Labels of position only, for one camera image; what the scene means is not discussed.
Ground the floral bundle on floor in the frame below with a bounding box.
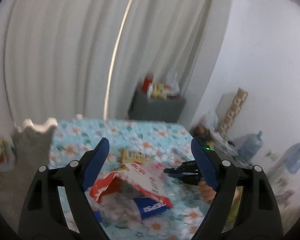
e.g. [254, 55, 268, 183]
[210, 132, 237, 157]

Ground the white curtain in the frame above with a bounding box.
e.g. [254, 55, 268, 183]
[0, 0, 232, 133]

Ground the person's right hand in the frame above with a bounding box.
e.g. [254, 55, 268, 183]
[198, 180, 216, 204]

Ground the grey white pillow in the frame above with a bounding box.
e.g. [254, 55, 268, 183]
[0, 118, 57, 228]

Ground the red white paper bag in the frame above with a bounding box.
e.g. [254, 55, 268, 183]
[89, 162, 173, 208]

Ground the clutter on cabinet top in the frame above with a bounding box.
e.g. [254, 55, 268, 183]
[141, 72, 180, 100]

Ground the Pepsi plastic bottle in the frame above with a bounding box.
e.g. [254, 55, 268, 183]
[94, 193, 170, 229]

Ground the large water jug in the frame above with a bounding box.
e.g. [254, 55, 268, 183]
[238, 131, 263, 162]

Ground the floral blue bed sheet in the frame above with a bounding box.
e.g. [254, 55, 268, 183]
[49, 119, 209, 239]

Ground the dark grey cabinet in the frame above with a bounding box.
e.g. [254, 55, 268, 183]
[128, 88, 186, 123]

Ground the yellow snack packet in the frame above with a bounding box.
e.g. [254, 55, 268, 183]
[117, 148, 151, 171]

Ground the patterned rolled mat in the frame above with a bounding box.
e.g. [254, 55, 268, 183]
[217, 88, 248, 135]

